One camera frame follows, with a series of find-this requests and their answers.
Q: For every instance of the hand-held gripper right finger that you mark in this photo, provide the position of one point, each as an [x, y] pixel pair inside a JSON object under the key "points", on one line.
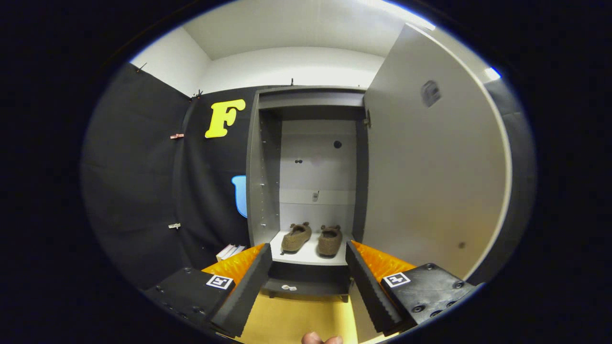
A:
{"points": [[370, 291]]}

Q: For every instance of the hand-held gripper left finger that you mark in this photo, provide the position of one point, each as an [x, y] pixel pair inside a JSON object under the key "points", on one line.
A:
{"points": [[248, 291]]}

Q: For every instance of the brown fuzzy shoe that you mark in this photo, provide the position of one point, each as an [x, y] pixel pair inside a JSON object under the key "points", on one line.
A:
{"points": [[296, 238], [330, 241]]}

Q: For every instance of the grey shoe cabinet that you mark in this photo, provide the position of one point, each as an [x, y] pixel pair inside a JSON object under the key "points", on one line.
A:
{"points": [[263, 191]]}

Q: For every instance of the beige shoe cabinet door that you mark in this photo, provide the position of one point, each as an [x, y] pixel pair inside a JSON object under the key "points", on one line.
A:
{"points": [[430, 181]]}

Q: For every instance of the blue paperback book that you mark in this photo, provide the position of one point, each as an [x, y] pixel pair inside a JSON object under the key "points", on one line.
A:
{"points": [[238, 250]]}

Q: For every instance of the cream paperback book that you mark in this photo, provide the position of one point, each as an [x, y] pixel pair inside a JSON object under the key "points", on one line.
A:
{"points": [[224, 252]]}

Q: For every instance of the black backdrop cloth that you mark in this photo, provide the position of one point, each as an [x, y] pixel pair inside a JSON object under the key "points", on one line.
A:
{"points": [[134, 167]]}

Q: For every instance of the small ceiling light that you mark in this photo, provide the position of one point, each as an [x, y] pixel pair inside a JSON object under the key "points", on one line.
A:
{"points": [[492, 73]]}

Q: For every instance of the long ceiling light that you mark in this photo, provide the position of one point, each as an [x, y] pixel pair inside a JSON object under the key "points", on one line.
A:
{"points": [[411, 12]]}

